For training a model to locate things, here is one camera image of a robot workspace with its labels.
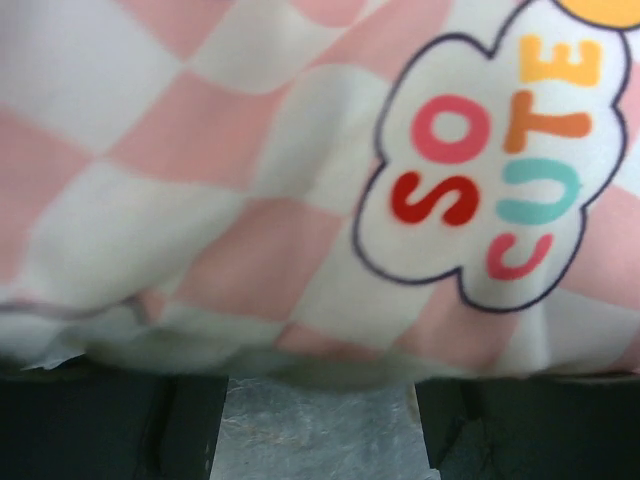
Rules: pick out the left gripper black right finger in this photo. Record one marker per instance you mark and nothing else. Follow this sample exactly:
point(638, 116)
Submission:
point(537, 429)

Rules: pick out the pink checkered duck mattress cover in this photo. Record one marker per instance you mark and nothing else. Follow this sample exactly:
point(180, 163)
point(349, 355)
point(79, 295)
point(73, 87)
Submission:
point(331, 193)

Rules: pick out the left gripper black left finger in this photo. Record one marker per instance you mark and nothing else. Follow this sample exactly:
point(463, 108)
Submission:
point(110, 425)

